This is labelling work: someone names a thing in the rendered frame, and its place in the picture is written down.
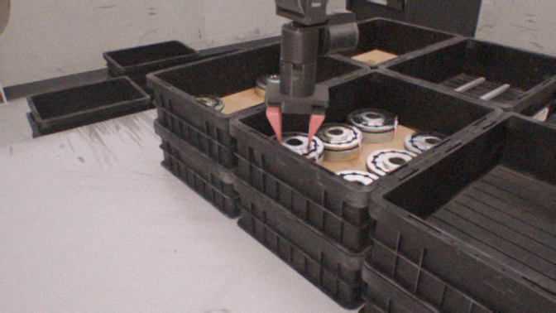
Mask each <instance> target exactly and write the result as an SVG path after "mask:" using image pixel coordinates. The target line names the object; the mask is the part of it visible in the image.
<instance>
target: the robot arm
mask: <svg viewBox="0 0 556 313"><path fill-rule="evenodd" d="M328 2H329V0H275V4H276V15H278V16H281V17H283V18H286V19H289V20H291V21H294V22H290V23H284V24H283V25H282V26H281V34H280V82H268V83H267V87H266V90H265V93H264V104H268V107H267V111H266V114H267V117H268V118H269V120H270V122H271V126H272V127H273V128H274V130H275V132H276V137H277V141H278V142H279V143H280V140H281V113H297V114H311V115H310V123H309V143H308V147H310V145H311V142H312V139H313V136H314V134H315V132H316V131H317V129H318V128H319V126H320V124H321V122H322V121H323V120H324V118H325V109H326V108H328V100H329V98H328V86H327V85H315V74H316V61H317V55H318V56H326V55H334V54H338V53H343V52H348V51H352V50H354V49H355V47H356V46H357V43H358V36H359V35H358V29H357V24H356V15H355V12H351V11H348V10H344V9H341V8H337V7H336V8H326V6H327V4H328Z"/></svg>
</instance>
